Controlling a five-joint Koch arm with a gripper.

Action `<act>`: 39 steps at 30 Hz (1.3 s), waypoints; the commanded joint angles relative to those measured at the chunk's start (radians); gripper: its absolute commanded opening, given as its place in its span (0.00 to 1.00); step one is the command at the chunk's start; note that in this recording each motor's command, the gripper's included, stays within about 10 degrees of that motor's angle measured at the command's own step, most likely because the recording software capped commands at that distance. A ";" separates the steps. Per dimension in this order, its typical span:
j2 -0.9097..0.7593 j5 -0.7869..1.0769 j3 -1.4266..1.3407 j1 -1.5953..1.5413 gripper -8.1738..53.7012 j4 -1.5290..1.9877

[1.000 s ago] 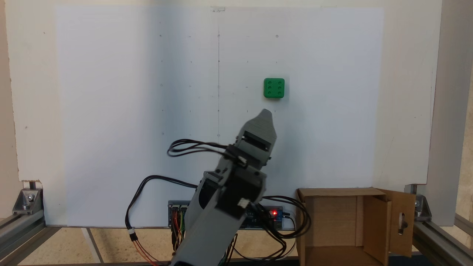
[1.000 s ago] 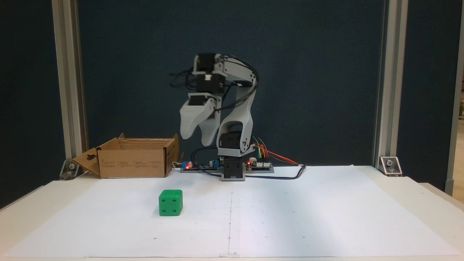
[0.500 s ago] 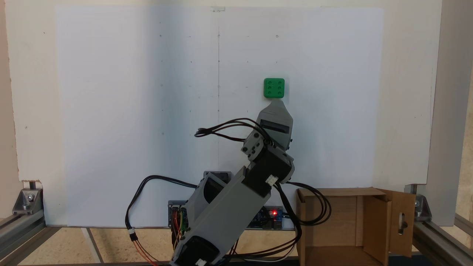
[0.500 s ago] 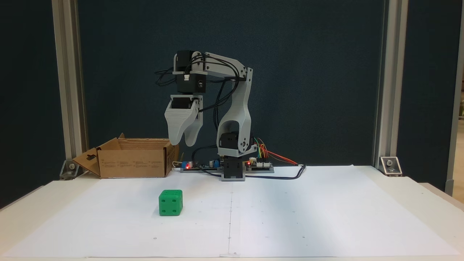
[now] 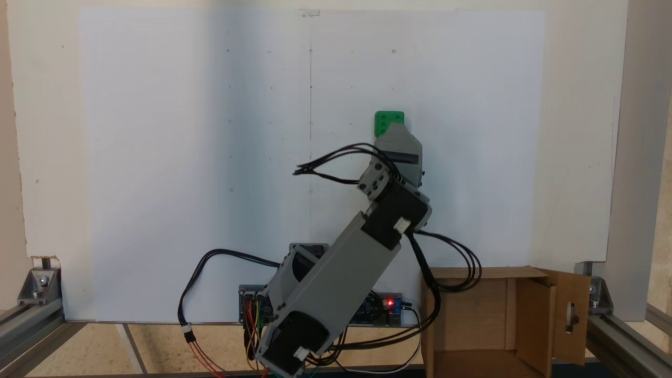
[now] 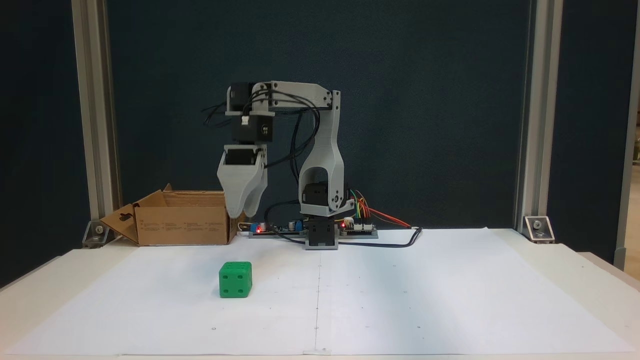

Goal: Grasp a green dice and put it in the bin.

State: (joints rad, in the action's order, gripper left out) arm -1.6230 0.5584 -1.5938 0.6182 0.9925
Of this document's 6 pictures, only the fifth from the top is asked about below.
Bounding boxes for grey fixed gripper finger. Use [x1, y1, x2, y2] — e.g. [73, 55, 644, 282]
[375, 123, 423, 153]

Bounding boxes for green dice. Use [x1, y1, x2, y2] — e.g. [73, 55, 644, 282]
[374, 111, 405, 139]

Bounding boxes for blue circuit board red LED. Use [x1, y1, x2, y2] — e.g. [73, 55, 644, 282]
[353, 292, 405, 328]

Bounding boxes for brown cardboard box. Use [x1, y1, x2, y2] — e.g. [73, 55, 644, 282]
[420, 266, 591, 378]

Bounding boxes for large white paper sheet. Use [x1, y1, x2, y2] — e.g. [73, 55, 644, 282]
[78, 7, 545, 324]

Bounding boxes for horizontal aluminium profile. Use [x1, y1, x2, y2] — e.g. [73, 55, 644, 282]
[585, 302, 672, 378]
[0, 299, 88, 378]

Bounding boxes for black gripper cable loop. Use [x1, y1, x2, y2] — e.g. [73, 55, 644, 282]
[292, 142, 402, 185]

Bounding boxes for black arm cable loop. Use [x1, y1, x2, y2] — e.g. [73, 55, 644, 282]
[310, 230, 483, 365]

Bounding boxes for circuit board with jumper wires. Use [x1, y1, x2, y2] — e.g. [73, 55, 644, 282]
[239, 285, 275, 324]

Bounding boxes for coloured jumper wire bundle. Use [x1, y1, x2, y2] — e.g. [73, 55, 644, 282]
[243, 300, 274, 378]

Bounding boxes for metal corner bracket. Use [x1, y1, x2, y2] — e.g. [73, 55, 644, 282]
[18, 267, 61, 306]
[587, 275, 614, 315]

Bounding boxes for black cable with white connector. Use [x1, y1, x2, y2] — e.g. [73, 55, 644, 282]
[177, 248, 282, 378]

